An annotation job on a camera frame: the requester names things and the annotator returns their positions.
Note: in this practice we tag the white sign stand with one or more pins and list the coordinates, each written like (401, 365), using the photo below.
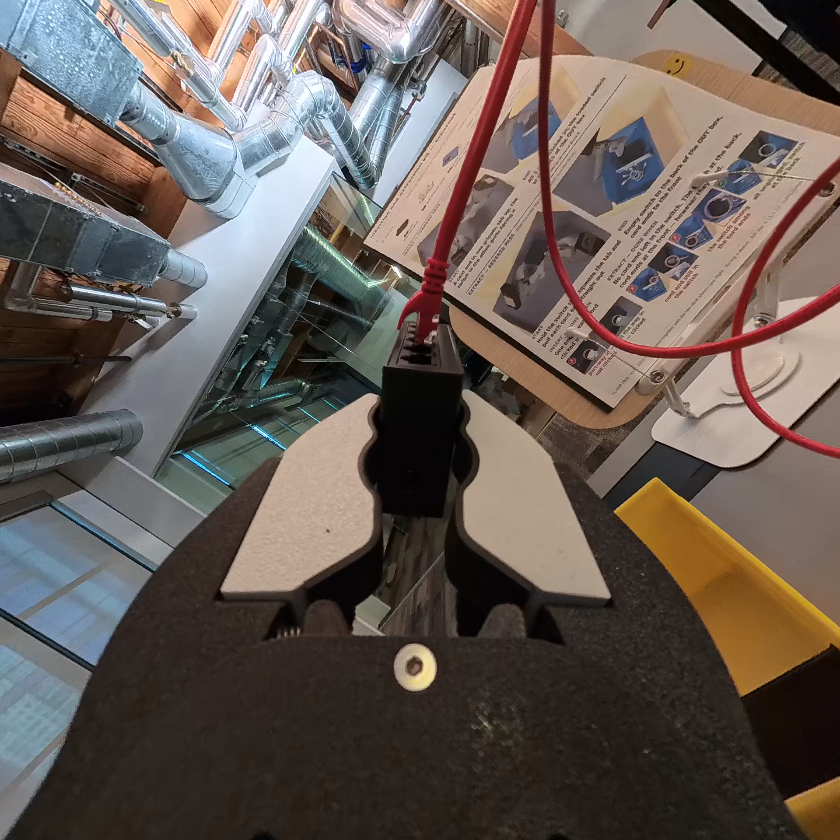
(722, 426)

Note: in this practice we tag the black network switch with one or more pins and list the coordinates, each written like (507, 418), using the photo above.
(420, 426)

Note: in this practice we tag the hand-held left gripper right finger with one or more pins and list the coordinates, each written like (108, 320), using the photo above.
(525, 518)

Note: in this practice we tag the dark table leg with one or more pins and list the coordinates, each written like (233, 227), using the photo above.
(682, 469)

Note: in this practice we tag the silver spiral duct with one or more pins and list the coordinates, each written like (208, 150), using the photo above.
(65, 443)

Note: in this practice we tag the brown wooden rail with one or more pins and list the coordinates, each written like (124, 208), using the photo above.
(571, 43)

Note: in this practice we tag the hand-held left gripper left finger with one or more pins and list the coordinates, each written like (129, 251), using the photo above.
(308, 518)

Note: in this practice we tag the black-framed wooden table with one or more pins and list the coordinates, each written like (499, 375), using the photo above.
(787, 59)

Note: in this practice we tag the wooden board with instruction sheet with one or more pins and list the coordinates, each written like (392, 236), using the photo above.
(656, 197)

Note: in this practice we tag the yellow plastic bin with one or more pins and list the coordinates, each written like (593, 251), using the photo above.
(689, 525)

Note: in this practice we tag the shiny insulated pipe cluster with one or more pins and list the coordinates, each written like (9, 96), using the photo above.
(262, 59)

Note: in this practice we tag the silver elbow duct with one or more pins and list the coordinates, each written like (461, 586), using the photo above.
(197, 164)

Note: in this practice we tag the grey metal pipe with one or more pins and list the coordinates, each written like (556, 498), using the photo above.
(98, 298)

